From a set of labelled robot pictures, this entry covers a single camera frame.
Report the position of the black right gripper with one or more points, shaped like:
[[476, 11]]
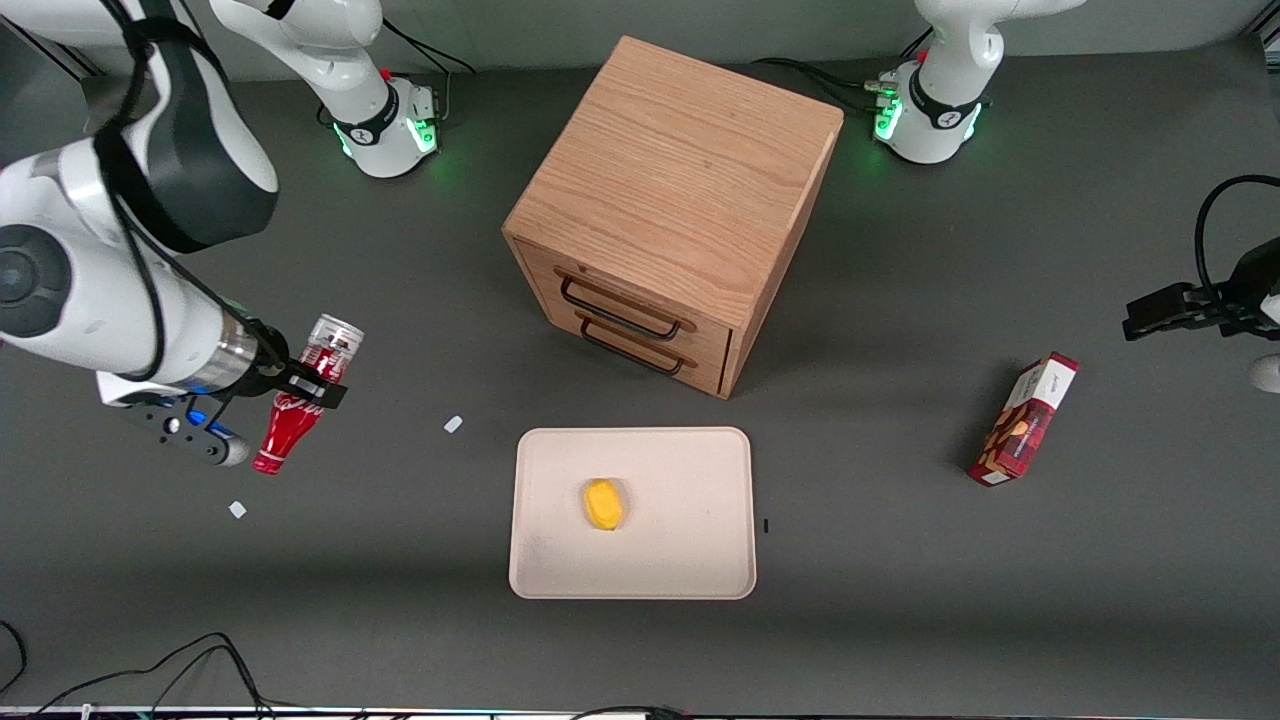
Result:
[[271, 367]]

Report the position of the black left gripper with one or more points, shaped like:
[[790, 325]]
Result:
[[1250, 285]]

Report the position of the red coke bottle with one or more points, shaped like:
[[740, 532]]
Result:
[[285, 430]]

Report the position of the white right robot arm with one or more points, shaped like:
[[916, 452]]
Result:
[[90, 300]]

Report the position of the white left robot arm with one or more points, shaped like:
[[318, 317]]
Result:
[[945, 100]]

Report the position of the beige plastic tray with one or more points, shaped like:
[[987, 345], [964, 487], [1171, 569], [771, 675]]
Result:
[[680, 520]]

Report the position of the red cookie box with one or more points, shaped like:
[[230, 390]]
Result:
[[1022, 425]]

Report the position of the yellow lemon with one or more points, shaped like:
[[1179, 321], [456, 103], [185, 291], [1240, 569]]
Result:
[[603, 505]]

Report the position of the wooden drawer cabinet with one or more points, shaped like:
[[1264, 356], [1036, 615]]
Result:
[[680, 170]]

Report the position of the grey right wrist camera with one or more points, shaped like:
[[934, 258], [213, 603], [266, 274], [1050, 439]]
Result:
[[185, 430]]

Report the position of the black aluminium frame rail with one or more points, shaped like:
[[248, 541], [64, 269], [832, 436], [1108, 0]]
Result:
[[55, 58]]

